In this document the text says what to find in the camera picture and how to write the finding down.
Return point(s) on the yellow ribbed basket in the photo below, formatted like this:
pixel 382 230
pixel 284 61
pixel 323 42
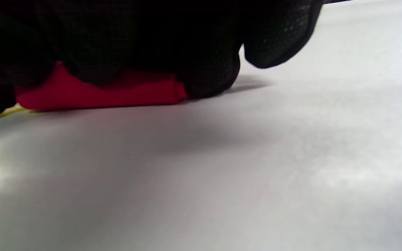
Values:
pixel 12 111

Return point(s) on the pink sock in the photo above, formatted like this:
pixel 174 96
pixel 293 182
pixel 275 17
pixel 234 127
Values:
pixel 99 96

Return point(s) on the person's right hand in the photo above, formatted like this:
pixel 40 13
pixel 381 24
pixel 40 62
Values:
pixel 134 35

